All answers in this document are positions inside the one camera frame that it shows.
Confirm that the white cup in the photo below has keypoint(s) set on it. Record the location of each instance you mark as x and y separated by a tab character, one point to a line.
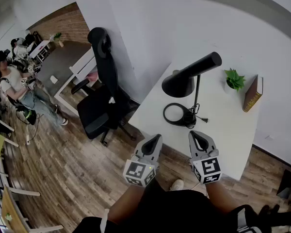
53	79

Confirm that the white power strip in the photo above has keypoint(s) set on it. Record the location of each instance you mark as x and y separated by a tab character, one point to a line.
28	139

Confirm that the person's black clothing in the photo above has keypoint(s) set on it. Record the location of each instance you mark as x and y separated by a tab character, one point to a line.
172	215

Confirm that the wooden chair with white legs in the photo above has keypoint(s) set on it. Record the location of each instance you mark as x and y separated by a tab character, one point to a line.
12	212

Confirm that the person's white shoe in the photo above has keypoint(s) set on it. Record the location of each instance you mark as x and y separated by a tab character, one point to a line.
177	184

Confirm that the pink bag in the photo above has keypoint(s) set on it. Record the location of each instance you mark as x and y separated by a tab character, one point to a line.
93	76

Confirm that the black flat panel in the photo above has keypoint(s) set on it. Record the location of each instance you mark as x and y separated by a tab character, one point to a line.
286	181

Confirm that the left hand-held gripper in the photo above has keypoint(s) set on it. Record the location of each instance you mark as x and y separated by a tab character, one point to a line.
140	170

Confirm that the person's left forearm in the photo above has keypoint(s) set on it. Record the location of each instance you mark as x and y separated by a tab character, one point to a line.
126	203

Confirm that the brown hardcover book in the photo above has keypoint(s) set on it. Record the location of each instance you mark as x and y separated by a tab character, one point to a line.
252	94

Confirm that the leafy plant in vase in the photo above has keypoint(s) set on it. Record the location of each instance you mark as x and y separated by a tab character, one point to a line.
57	36

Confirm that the white cart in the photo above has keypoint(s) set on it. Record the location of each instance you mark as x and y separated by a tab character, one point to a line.
40	48

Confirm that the person's right forearm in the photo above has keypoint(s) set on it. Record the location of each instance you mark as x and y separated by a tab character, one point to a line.
218	198

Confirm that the black and green backpack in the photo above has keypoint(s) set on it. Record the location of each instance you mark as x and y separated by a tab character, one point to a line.
29	116

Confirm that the black desk lamp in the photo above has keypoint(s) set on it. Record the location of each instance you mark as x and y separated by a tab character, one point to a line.
178	84

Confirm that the black office chair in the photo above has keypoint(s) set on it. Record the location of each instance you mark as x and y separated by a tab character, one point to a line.
106	69

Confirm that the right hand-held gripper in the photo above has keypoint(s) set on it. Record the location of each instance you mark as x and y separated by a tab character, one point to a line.
208	169

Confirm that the small green potted plant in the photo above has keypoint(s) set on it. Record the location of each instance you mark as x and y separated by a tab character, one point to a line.
234	80

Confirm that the grey-top white-frame table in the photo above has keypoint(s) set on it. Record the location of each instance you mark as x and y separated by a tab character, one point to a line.
63	57

